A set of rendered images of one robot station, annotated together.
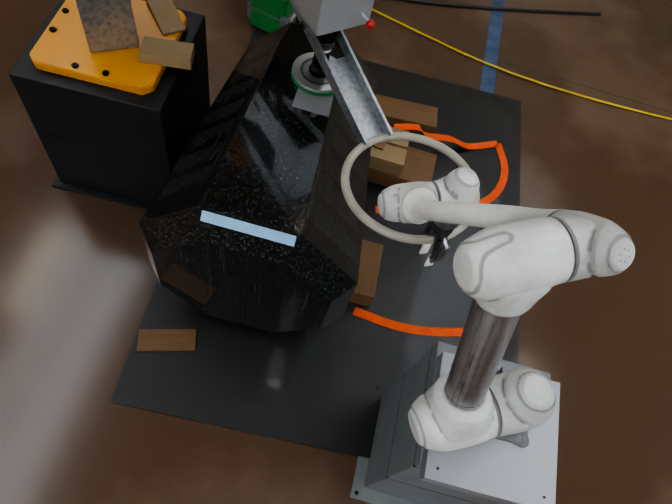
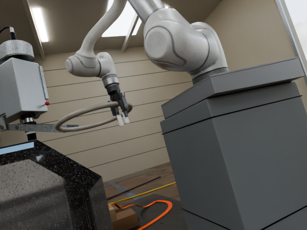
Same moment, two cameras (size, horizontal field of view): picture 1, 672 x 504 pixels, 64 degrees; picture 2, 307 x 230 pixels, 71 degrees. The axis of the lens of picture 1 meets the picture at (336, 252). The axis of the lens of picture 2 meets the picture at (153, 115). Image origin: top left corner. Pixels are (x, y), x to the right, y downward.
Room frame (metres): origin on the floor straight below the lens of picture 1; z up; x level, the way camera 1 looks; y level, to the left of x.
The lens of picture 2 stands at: (-0.20, -0.09, 0.71)
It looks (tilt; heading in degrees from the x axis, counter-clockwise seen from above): 7 degrees up; 342
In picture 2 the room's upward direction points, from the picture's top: 15 degrees counter-clockwise
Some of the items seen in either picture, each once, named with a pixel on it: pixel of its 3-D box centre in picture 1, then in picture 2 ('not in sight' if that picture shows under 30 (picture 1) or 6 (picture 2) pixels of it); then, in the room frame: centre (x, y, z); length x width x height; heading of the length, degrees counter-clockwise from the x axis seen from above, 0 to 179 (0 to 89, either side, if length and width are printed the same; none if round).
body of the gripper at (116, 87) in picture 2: (441, 228); (114, 94); (1.00, -0.29, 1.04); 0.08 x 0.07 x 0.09; 32
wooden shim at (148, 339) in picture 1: (167, 340); not in sight; (0.66, 0.59, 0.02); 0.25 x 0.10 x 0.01; 111
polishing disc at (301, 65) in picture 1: (318, 72); not in sight; (1.64, 0.30, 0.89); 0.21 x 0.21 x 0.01
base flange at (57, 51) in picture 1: (112, 37); not in sight; (1.57, 1.16, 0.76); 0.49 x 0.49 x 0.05; 6
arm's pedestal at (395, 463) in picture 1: (446, 437); (248, 200); (0.55, -0.63, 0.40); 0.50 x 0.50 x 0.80; 3
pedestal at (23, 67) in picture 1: (128, 104); not in sight; (1.57, 1.16, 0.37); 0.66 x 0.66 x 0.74; 6
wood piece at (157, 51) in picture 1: (167, 52); not in sight; (1.55, 0.91, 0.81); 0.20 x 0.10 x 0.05; 104
